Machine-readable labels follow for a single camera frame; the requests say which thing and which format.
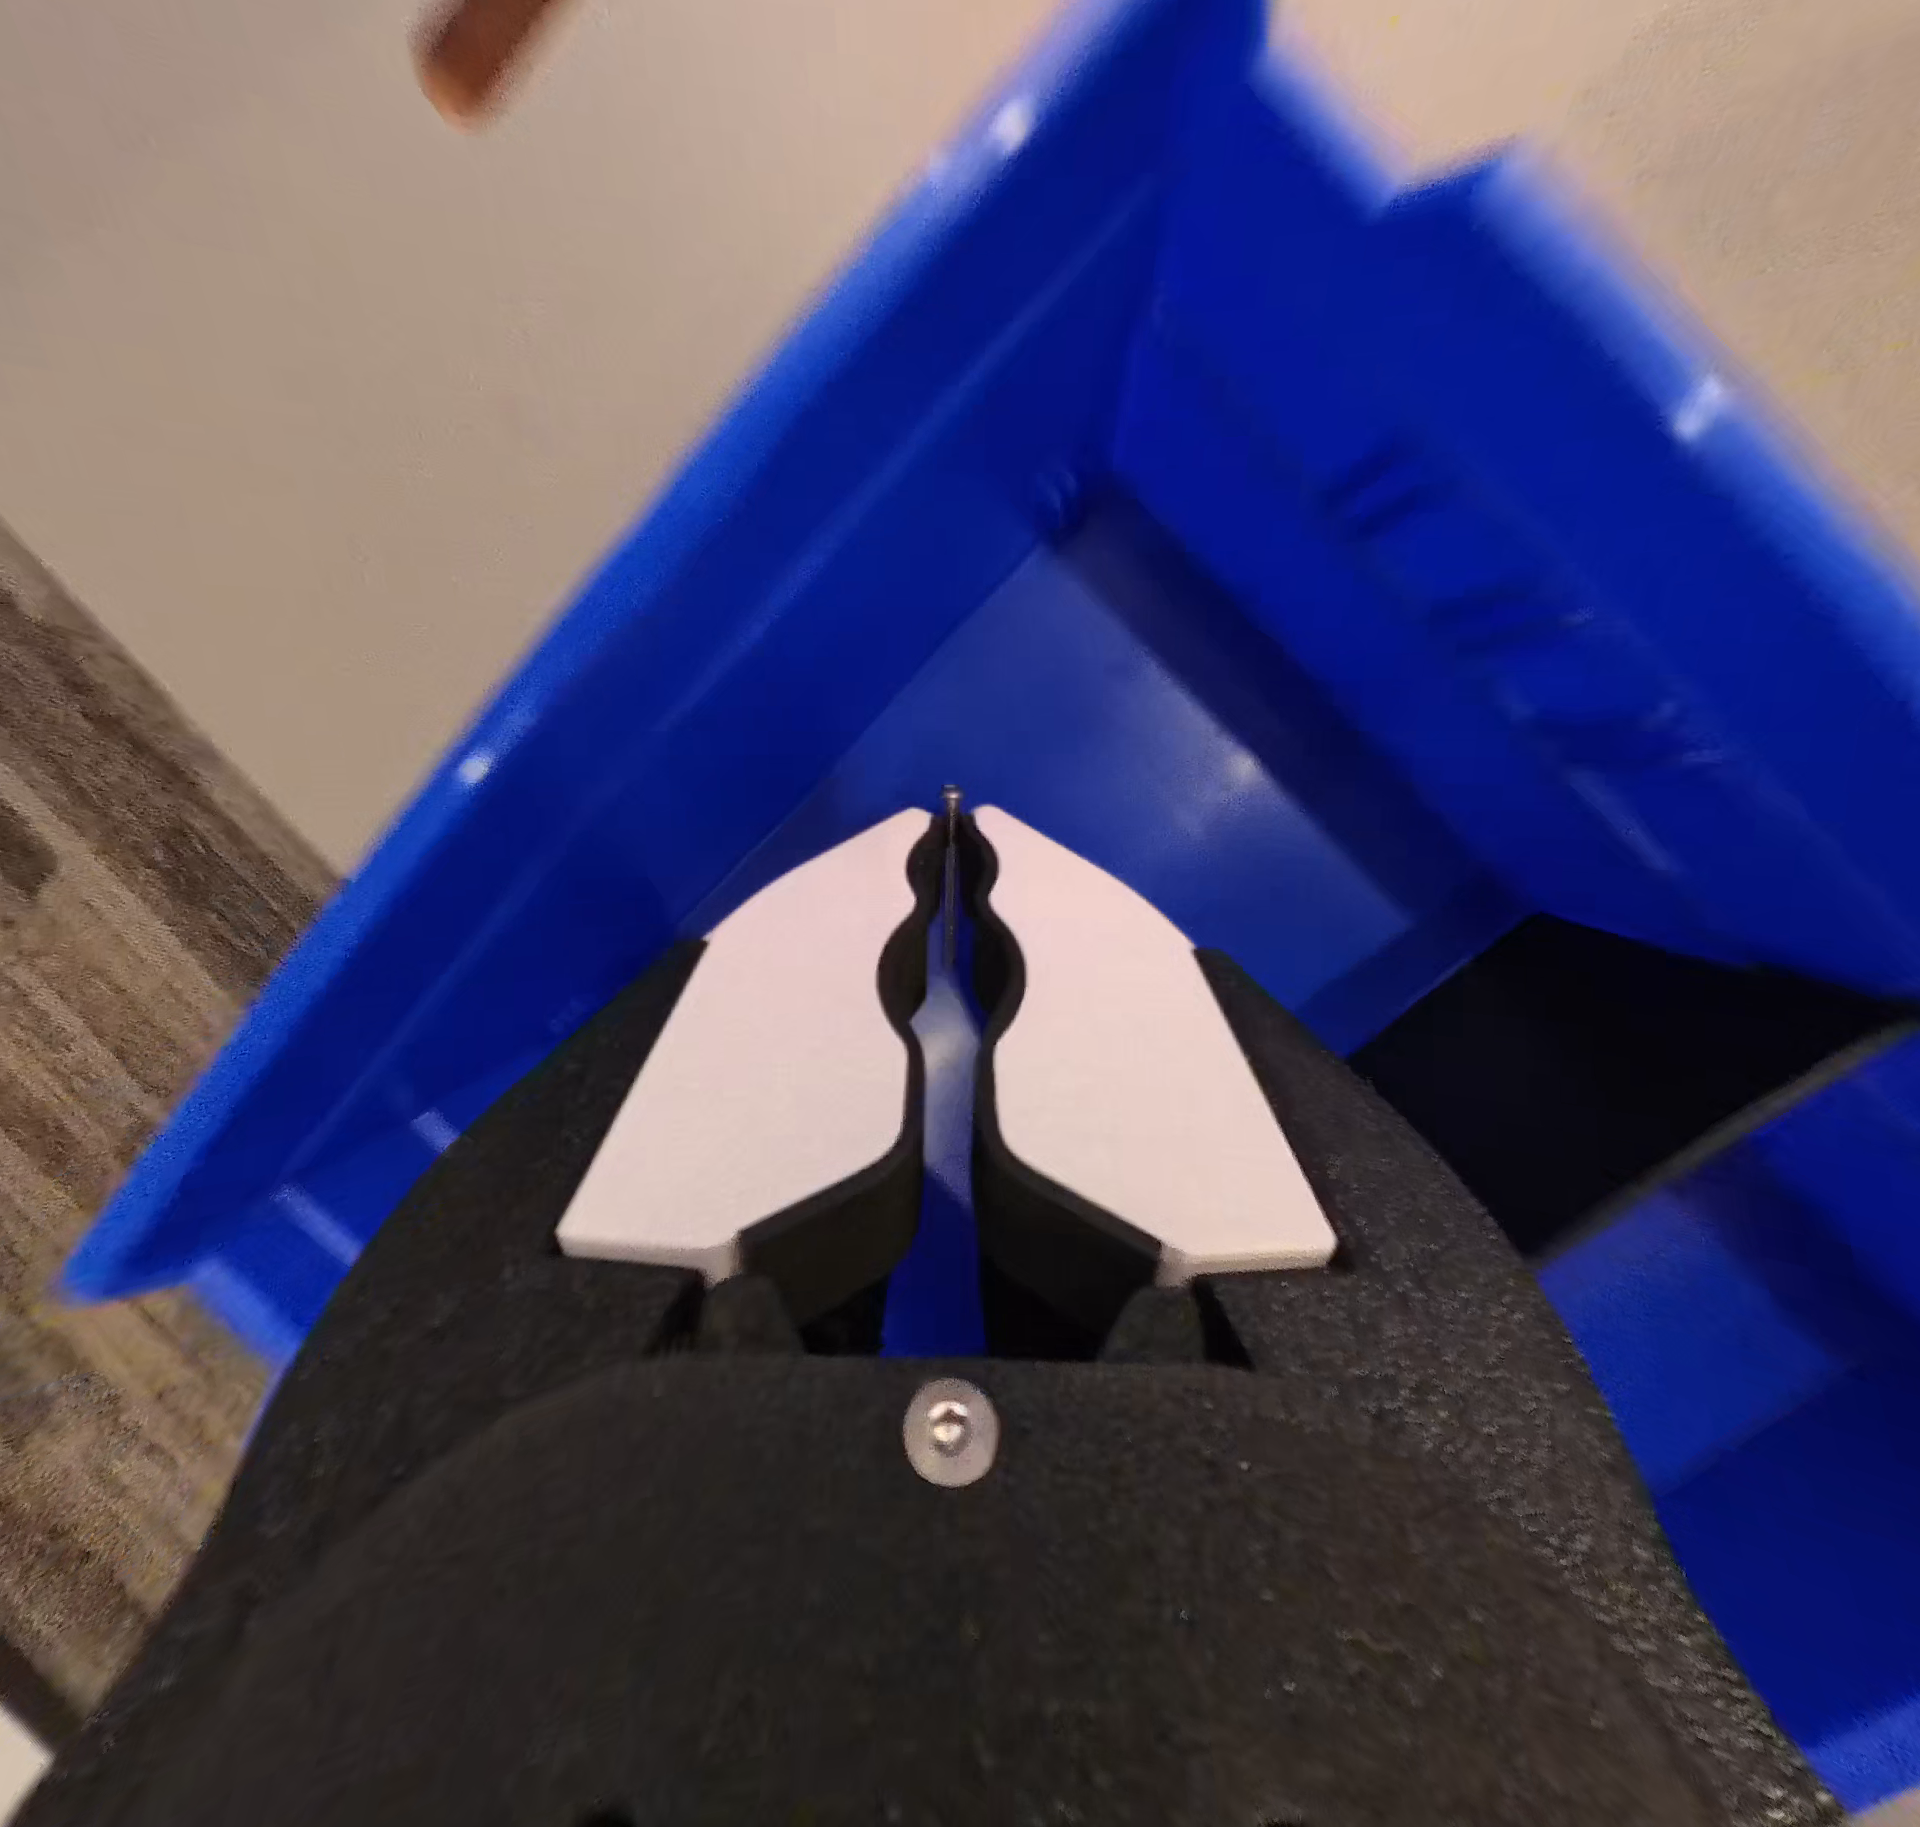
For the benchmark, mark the blue plastic bin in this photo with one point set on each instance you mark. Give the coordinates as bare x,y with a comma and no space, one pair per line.
1200,749

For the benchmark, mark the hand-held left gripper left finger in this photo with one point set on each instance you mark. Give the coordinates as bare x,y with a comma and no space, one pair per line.
749,1077

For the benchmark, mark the long metal screw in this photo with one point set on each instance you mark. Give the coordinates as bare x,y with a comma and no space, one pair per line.
952,801

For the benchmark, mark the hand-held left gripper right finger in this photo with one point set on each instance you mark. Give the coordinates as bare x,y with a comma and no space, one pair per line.
1139,1091

